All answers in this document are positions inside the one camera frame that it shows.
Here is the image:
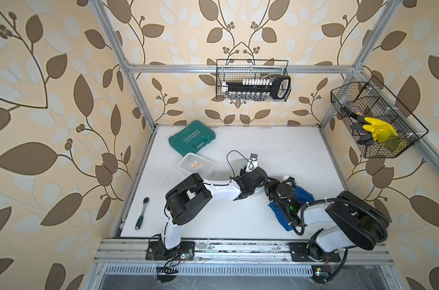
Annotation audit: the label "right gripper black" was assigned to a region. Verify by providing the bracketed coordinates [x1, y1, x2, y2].
[263, 176, 288, 215]

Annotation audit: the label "blue cleaning cloth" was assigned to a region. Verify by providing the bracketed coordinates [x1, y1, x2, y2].
[268, 186, 315, 236]

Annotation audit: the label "clear lunch box teal seal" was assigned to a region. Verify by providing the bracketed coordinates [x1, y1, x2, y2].
[229, 159, 264, 200]

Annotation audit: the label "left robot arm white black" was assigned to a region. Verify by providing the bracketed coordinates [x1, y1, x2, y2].
[161, 167, 268, 250]

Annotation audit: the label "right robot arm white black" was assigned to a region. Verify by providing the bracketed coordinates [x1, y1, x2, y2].
[264, 178, 389, 255]

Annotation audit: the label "small clear lunch box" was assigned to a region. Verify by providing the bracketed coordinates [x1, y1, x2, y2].
[178, 152, 214, 180]

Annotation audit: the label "green plastic tool case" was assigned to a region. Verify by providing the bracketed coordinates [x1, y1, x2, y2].
[168, 120, 216, 157]

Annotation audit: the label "black socket set holder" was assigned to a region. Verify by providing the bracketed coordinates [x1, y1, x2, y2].
[218, 76, 291, 102]

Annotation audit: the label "black pliers in basket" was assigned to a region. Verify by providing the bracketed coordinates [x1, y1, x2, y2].
[342, 106, 375, 146]

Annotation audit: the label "yellow rubber glove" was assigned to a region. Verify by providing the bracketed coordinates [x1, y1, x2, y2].
[363, 117, 399, 143]

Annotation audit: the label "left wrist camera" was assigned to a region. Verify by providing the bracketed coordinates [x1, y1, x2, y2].
[245, 153, 258, 173]

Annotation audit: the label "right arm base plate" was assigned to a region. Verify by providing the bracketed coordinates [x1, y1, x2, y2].
[288, 241, 341, 263]

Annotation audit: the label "green handled ratchet wrench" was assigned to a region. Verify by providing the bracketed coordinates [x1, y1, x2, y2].
[134, 197, 150, 231]

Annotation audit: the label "back black wire basket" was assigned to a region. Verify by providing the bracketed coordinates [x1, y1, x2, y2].
[215, 59, 291, 102]

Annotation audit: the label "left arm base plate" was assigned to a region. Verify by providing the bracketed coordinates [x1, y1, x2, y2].
[146, 240, 195, 261]

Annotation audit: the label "side black wire basket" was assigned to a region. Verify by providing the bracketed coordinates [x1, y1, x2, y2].
[331, 76, 429, 158]

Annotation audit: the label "aluminium front rail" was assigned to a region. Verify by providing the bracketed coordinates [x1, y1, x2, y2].
[93, 238, 394, 265]

